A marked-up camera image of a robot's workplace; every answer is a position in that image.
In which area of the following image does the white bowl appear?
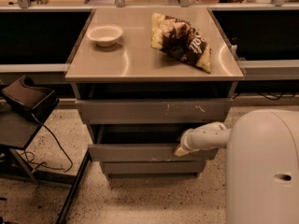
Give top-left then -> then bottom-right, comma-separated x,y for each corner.
87,24 -> 123,48

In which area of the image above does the grey bottom drawer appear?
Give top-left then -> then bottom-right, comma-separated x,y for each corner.
100,161 -> 206,175

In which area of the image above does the black cable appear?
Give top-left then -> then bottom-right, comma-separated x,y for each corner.
21,112 -> 74,174

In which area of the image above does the grey drawer cabinet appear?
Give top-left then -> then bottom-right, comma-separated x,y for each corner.
65,7 -> 243,178

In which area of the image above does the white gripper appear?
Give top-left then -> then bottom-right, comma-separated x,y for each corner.
174,129 -> 199,157

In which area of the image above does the grey drawer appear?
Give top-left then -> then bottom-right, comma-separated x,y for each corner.
100,161 -> 206,175
76,98 -> 233,124
89,124 -> 218,162

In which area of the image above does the brown chip bag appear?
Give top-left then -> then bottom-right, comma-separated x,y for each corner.
150,13 -> 211,73

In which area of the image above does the black box device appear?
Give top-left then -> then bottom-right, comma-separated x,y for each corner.
1,76 -> 59,122

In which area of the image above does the grey top drawer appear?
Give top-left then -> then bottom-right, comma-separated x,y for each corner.
76,98 -> 233,124

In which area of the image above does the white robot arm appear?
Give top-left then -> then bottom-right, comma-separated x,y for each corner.
174,109 -> 299,224

